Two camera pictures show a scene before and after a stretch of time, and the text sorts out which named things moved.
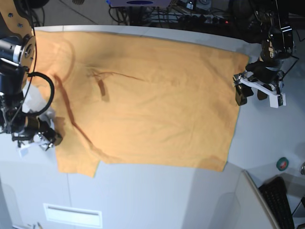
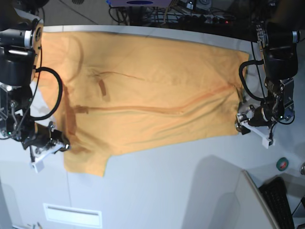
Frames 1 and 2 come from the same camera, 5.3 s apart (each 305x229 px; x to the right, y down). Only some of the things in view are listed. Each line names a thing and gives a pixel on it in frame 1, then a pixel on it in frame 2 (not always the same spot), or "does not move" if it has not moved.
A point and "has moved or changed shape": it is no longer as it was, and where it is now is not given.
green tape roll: (282, 164) does not move
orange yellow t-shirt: (134, 100) has moved or changed shape
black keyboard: (275, 192) does not move
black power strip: (201, 20) does not move
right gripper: (260, 71) to (262, 117)
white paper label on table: (67, 214) does not move
